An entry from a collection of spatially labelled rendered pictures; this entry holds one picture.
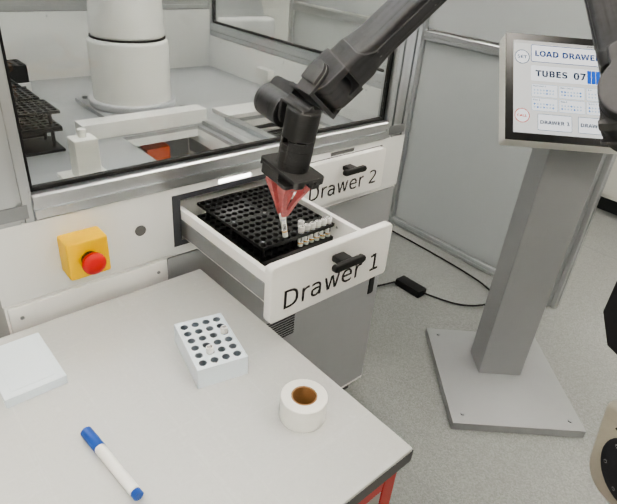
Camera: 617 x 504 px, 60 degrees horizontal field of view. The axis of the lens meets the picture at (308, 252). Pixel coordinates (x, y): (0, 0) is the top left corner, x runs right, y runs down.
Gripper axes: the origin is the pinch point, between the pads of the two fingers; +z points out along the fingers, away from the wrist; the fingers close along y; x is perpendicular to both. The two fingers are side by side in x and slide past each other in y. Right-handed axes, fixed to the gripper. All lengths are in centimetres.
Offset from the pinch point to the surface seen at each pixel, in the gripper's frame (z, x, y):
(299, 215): 5.7, -8.6, 4.3
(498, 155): 38, -170, 46
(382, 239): 2.7, -15.2, -12.0
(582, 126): -10, -93, -9
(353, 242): 1.1, -7.0, -11.9
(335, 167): 5.6, -30.7, 17.6
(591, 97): -16, -99, -5
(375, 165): 7.4, -45.4, 17.5
